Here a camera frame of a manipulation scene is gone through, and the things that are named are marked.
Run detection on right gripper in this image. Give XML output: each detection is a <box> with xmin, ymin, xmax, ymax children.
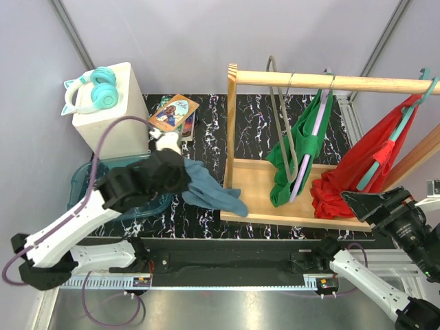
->
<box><xmin>339</xmin><ymin>181</ymin><xmax>440</xmax><ymax>277</ymax></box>

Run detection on blue tank top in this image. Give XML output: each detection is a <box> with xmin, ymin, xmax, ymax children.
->
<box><xmin>181</xmin><ymin>158</ymin><xmax>248</xmax><ymax>217</ymax></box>

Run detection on grey hanger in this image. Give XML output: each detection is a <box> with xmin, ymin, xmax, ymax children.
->
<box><xmin>266</xmin><ymin>54</ymin><xmax>299</xmax><ymax>184</ymax></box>

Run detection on green tank top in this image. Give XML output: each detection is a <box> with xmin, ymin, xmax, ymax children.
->
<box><xmin>266</xmin><ymin>89</ymin><xmax>333</xmax><ymax>208</ymax></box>

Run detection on purple hanger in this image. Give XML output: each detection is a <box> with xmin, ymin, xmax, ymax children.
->
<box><xmin>289</xmin><ymin>75</ymin><xmax>335</xmax><ymax>203</ymax></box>

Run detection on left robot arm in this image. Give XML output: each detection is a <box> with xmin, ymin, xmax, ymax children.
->
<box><xmin>11</xmin><ymin>148</ymin><xmax>190</xmax><ymax>291</ymax></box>

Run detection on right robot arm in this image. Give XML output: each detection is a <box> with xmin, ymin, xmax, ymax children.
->
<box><xmin>312</xmin><ymin>187</ymin><xmax>439</xmax><ymax>329</ymax></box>

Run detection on teal hanger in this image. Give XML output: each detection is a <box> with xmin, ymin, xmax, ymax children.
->
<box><xmin>356</xmin><ymin>76</ymin><xmax>439</xmax><ymax>191</ymax></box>

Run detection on red tank top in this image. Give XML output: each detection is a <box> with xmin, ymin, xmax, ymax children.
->
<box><xmin>310</xmin><ymin>95</ymin><xmax>420</xmax><ymax>219</ymax></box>

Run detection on green bottom book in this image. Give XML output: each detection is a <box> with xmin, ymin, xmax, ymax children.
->
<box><xmin>150</xmin><ymin>95</ymin><xmax>197</xmax><ymax>142</ymax></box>

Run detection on white box stand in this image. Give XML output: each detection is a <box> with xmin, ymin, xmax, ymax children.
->
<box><xmin>72</xmin><ymin>62</ymin><xmax>149</xmax><ymax>160</ymax></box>

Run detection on orange top book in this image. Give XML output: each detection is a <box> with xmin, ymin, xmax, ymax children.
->
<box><xmin>147</xmin><ymin>93</ymin><xmax>200</xmax><ymax>134</ymax></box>

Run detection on wooden clothes rack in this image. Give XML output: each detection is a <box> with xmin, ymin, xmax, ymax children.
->
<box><xmin>221</xmin><ymin>63</ymin><xmax>439</xmax><ymax>232</ymax></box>

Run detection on teal plastic bin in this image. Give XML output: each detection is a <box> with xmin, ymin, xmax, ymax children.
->
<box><xmin>67</xmin><ymin>153</ymin><xmax>173</xmax><ymax>221</ymax></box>

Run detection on teal cat-ear headphones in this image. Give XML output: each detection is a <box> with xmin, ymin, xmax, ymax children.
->
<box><xmin>61</xmin><ymin>67</ymin><xmax>118</xmax><ymax>116</ymax></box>

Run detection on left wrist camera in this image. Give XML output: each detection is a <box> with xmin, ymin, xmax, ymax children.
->
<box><xmin>149</xmin><ymin>128</ymin><xmax>182</xmax><ymax>155</ymax></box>

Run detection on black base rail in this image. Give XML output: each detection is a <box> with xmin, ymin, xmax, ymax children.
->
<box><xmin>109</xmin><ymin>236</ymin><xmax>349</xmax><ymax>290</ymax></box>

